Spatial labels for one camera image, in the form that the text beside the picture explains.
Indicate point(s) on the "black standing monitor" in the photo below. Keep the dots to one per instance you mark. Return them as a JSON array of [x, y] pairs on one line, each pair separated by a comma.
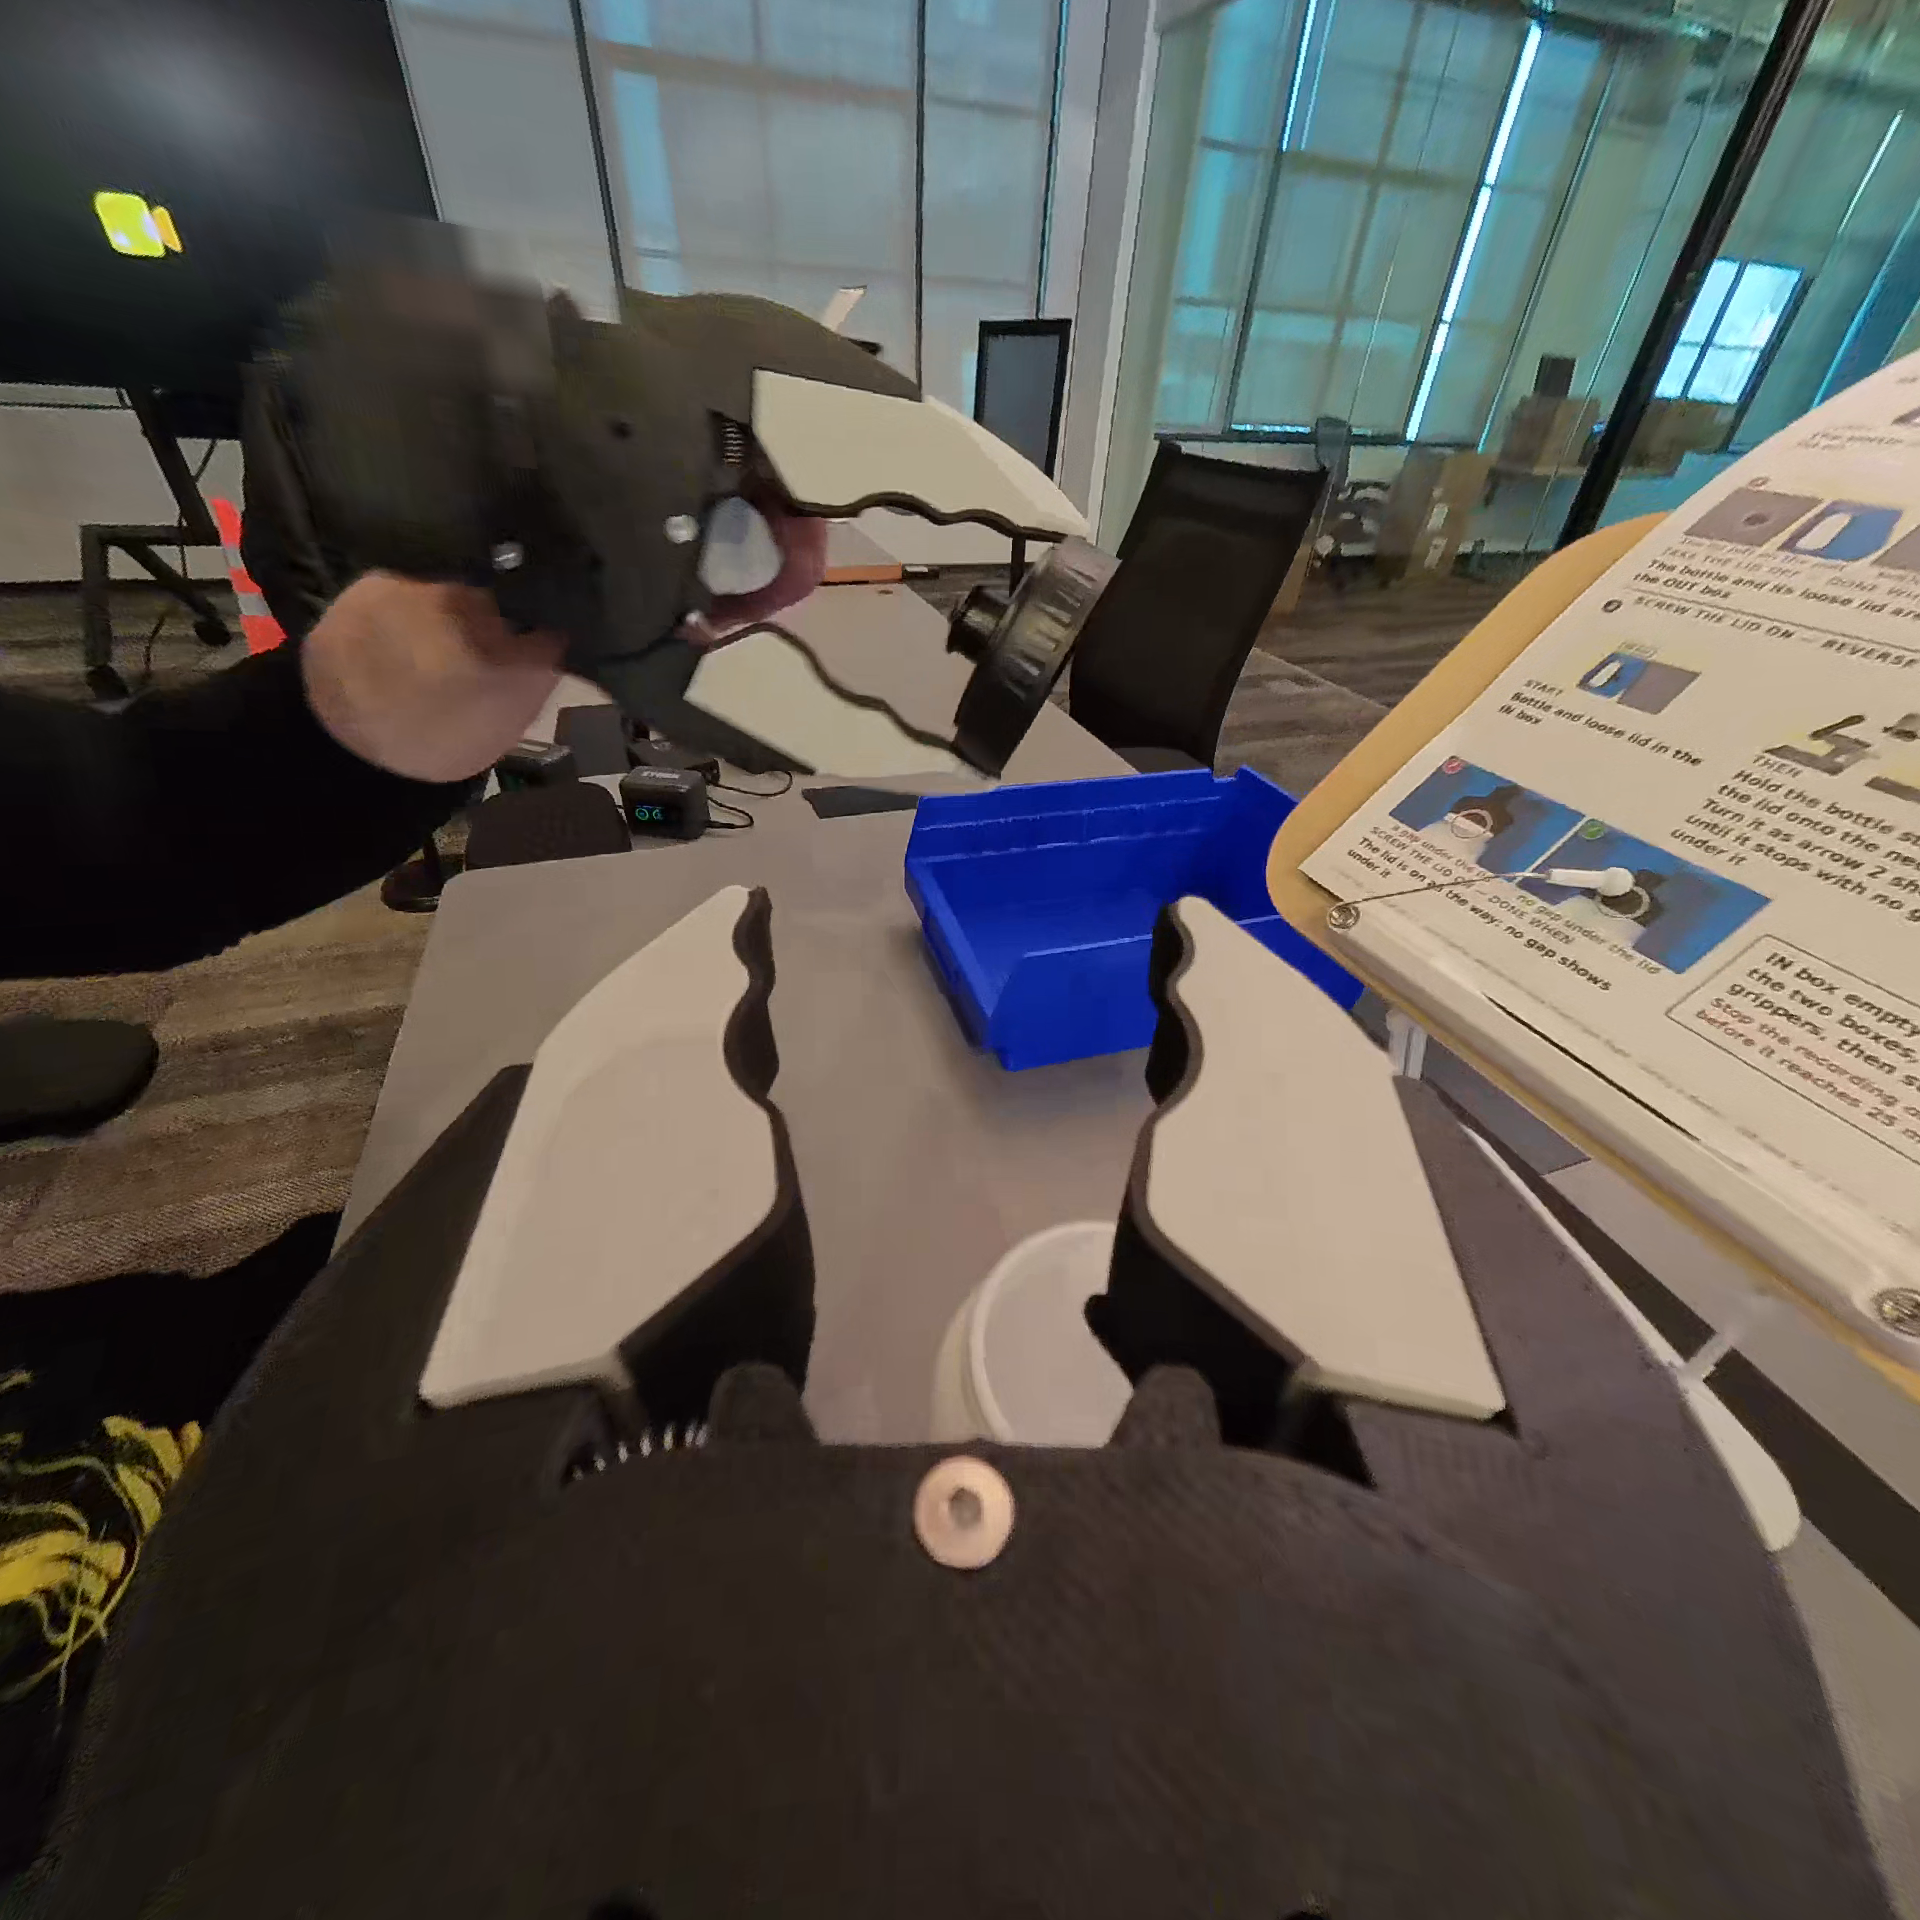
[[1024, 391]]

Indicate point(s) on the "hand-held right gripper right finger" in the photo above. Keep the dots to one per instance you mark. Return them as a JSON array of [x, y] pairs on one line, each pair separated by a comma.
[[1321, 1201]]

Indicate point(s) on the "wooden display board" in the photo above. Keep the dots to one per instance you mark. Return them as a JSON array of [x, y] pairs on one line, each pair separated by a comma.
[[1351, 751]]

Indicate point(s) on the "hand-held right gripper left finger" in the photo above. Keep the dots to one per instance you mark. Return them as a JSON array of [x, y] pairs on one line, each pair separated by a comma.
[[615, 1201]]

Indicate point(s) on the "white bottle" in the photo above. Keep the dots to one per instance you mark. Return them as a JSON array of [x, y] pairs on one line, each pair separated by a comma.
[[1037, 1336]]

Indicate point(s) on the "printed paper sheet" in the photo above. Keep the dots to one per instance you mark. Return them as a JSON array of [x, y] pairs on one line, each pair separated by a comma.
[[1710, 813]]

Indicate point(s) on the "blue plastic bin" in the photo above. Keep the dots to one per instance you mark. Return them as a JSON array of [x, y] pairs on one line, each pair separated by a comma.
[[1081, 931]]

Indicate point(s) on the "person's left hand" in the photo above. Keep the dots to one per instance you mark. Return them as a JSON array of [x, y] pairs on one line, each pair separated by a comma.
[[422, 675]]

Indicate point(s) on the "black yellow printed shirt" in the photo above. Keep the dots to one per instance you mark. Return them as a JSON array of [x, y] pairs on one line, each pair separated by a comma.
[[77, 1533]]

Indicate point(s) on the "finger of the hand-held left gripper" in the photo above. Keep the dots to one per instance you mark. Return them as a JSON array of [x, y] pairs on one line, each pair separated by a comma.
[[795, 707], [902, 452]]

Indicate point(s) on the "grey padded armrest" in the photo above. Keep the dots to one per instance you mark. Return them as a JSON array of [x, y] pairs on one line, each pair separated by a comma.
[[66, 1076]]

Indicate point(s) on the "orange traffic cone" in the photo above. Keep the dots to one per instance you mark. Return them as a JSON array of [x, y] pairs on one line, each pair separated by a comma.
[[247, 585]]

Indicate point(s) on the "black office chair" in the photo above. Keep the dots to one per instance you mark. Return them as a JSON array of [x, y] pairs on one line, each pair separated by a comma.
[[1200, 603]]

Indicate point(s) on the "black screen stand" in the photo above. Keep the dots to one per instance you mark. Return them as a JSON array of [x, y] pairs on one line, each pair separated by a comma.
[[152, 541]]

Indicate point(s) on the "person's left forearm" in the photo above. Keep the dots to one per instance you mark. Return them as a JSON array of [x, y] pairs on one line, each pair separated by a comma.
[[182, 827]]

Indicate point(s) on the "black wall screen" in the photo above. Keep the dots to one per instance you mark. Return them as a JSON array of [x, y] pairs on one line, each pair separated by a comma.
[[210, 181]]

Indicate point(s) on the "black bottle lid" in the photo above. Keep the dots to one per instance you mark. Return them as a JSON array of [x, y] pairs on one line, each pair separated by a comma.
[[1037, 645]]

